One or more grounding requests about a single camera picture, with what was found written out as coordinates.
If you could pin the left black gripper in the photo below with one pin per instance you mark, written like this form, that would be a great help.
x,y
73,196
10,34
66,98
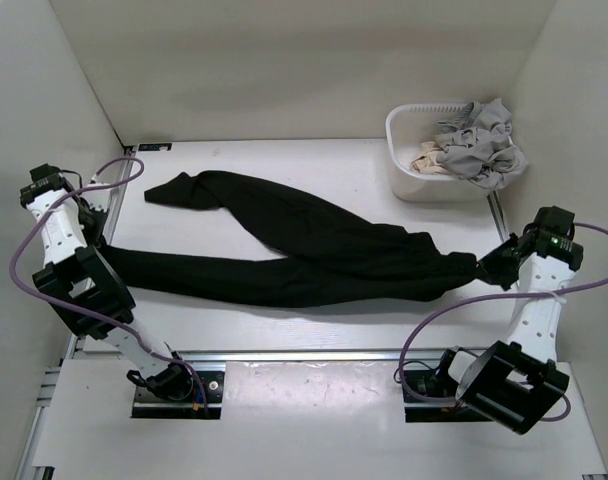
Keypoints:
x,y
96,237

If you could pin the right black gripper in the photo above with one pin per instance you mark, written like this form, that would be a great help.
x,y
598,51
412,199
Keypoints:
x,y
489,271

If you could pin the black trousers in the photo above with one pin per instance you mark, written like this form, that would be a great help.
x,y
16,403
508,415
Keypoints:
x,y
329,255

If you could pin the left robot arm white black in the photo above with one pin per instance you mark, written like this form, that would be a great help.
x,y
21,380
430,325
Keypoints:
x,y
86,292

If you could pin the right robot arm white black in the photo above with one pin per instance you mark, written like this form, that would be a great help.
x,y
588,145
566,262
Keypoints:
x,y
516,381

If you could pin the grey crumpled garment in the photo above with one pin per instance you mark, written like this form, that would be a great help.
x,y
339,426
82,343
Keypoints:
x,y
476,146

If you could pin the beige crumpled garment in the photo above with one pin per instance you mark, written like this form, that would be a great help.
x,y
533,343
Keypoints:
x,y
425,161

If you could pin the white plastic basket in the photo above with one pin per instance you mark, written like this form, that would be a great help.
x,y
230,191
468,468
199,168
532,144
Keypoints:
x,y
407,127

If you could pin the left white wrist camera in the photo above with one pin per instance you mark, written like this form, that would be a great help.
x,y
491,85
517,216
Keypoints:
x,y
97,195

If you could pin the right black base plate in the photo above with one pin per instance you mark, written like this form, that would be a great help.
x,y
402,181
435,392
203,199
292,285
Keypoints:
x,y
436,405

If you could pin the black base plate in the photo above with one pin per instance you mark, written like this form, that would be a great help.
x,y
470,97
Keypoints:
x,y
185,403
436,405

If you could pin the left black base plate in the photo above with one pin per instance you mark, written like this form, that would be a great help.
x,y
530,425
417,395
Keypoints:
x,y
185,403

